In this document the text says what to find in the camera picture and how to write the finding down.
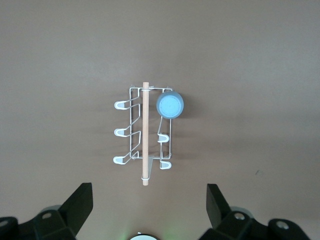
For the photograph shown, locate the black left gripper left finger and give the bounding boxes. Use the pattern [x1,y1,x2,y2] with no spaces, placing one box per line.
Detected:
[0,182,94,240]

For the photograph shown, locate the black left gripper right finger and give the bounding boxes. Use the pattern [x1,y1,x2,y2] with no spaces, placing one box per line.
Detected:
[199,183,310,240]

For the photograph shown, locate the light blue plastic cup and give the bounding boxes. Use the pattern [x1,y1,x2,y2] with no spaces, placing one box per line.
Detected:
[156,91,186,120]

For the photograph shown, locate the white wire cup holder rack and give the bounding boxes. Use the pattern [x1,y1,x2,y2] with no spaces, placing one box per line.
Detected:
[112,81,174,187]

